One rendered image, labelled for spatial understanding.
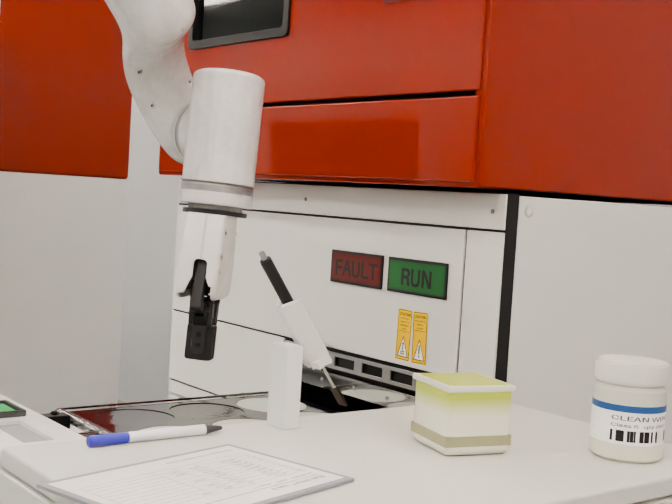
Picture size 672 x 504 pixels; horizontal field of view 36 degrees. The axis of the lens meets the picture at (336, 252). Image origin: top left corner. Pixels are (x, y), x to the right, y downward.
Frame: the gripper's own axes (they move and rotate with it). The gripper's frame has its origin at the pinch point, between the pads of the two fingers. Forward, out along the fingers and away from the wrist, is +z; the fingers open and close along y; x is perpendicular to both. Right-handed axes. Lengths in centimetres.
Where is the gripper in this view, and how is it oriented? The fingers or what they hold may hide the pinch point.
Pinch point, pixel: (200, 342)
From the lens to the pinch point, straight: 122.5
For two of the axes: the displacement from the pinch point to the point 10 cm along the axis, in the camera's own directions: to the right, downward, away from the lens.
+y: -0.8, 0.0, -10.0
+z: -1.1, 9.9, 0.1
